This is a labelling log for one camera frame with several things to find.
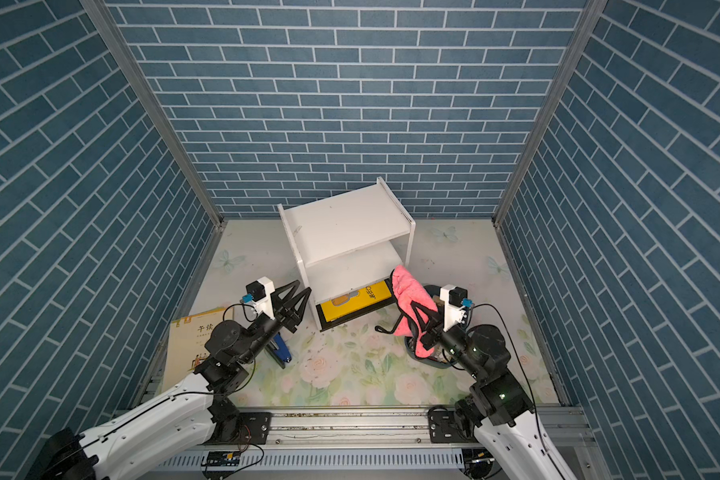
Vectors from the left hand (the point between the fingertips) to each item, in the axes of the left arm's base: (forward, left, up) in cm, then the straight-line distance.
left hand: (311, 290), depth 70 cm
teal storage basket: (-9, -33, -22) cm, 41 cm away
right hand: (-4, -25, 0) cm, 25 cm away
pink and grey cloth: (-1, -22, +2) cm, 22 cm away
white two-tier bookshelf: (+9, -9, +9) cm, 15 cm away
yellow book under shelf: (+6, -10, -17) cm, 20 cm away
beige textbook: (-2, +41, -28) cm, 50 cm away
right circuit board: (-31, -40, -26) cm, 57 cm away
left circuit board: (-30, +22, -30) cm, 48 cm away
